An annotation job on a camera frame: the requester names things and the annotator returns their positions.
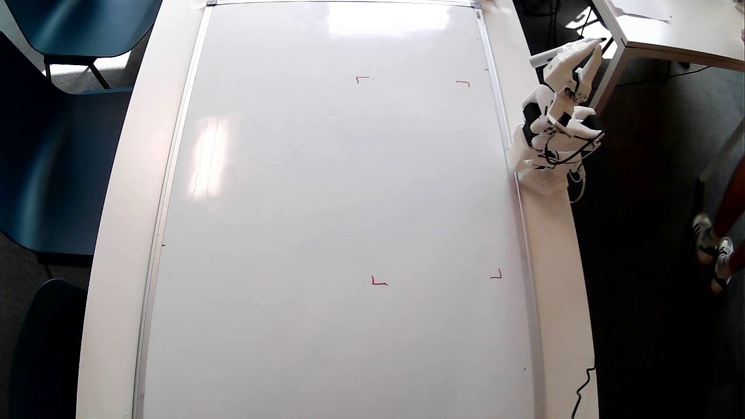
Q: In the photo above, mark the dark blue rounded chair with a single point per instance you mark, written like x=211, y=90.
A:
x=46, y=349

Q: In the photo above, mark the white black sneaker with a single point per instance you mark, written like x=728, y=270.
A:
x=723, y=265
x=703, y=235

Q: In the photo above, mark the red trouser leg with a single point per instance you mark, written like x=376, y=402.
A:
x=734, y=198

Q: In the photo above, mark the large blue chair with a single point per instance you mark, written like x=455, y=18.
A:
x=52, y=163

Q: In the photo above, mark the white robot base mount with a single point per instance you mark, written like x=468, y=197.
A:
x=544, y=181

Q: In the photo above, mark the blue chair with black legs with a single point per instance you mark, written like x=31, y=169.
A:
x=81, y=26

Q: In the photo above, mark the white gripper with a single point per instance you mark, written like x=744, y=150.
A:
x=573, y=70

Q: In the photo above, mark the white desk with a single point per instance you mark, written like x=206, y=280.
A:
x=687, y=29

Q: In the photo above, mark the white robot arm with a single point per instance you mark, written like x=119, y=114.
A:
x=569, y=125

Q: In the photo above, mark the white whiteboard marker pen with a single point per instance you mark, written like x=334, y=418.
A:
x=544, y=57

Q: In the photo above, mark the white whiteboard with metal frame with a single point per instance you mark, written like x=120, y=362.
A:
x=326, y=203

